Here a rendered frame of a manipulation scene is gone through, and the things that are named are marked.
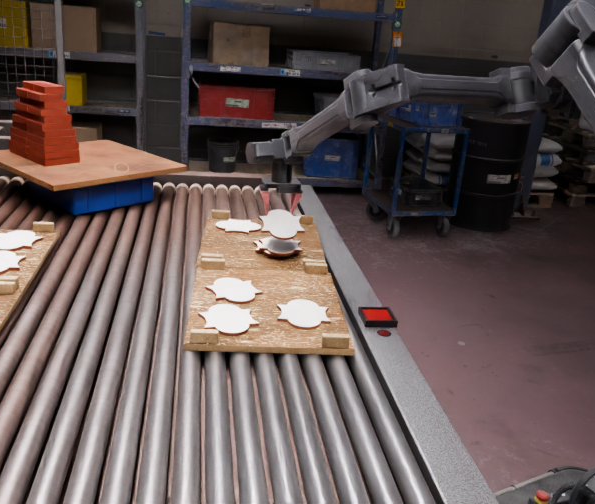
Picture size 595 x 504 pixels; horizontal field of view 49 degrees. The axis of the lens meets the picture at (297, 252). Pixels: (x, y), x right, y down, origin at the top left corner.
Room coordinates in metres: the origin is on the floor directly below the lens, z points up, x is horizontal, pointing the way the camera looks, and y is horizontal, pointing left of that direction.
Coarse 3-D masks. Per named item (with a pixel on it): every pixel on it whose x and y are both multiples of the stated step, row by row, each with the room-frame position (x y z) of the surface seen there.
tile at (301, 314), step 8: (288, 304) 1.35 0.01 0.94; (296, 304) 1.36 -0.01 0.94; (304, 304) 1.36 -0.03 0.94; (312, 304) 1.36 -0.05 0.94; (288, 312) 1.31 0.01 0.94; (296, 312) 1.31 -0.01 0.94; (304, 312) 1.32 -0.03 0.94; (312, 312) 1.32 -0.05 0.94; (320, 312) 1.32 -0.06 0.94; (280, 320) 1.28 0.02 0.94; (288, 320) 1.27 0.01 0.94; (296, 320) 1.27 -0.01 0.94; (304, 320) 1.28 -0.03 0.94; (312, 320) 1.28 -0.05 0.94; (320, 320) 1.28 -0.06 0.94; (328, 320) 1.29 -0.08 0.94; (296, 328) 1.25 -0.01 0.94; (304, 328) 1.25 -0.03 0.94; (312, 328) 1.25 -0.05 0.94
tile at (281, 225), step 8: (264, 216) 1.71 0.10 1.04; (272, 216) 1.71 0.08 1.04; (280, 216) 1.72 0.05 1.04; (288, 216) 1.72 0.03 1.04; (296, 216) 1.73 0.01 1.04; (264, 224) 1.67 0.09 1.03; (272, 224) 1.67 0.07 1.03; (280, 224) 1.68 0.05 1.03; (288, 224) 1.68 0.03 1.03; (296, 224) 1.69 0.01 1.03; (264, 232) 1.64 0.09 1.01; (272, 232) 1.64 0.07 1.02; (280, 232) 1.64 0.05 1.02; (288, 232) 1.64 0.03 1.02; (296, 232) 1.65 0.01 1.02; (304, 232) 1.67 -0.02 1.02
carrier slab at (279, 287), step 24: (264, 288) 1.45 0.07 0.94; (288, 288) 1.46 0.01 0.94; (312, 288) 1.47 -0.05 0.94; (192, 312) 1.29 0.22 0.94; (264, 312) 1.32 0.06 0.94; (336, 312) 1.35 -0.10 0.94; (240, 336) 1.20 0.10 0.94; (264, 336) 1.20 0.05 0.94; (288, 336) 1.21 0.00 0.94; (312, 336) 1.22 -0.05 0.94
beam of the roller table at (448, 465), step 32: (320, 224) 2.06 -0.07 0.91; (352, 256) 1.78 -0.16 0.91; (352, 288) 1.54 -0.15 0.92; (352, 320) 1.39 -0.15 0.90; (384, 352) 1.22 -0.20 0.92; (384, 384) 1.11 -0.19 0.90; (416, 384) 1.10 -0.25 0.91; (416, 416) 0.99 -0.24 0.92; (416, 448) 0.91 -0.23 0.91; (448, 448) 0.90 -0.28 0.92; (448, 480) 0.82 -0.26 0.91; (480, 480) 0.83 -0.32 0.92
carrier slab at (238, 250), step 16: (208, 224) 1.90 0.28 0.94; (304, 224) 1.98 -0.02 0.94; (208, 240) 1.76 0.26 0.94; (224, 240) 1.77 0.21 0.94; (240, 240) 1.78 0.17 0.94; (256, 240) 1.79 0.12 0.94; (304, 240) 1.83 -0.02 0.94; (224, 256) 1.64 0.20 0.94; (240, 256) 1.65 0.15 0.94; (256, 256) 1.66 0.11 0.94; (304, 256) 1.69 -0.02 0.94; (320, 256) 1.70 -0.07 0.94
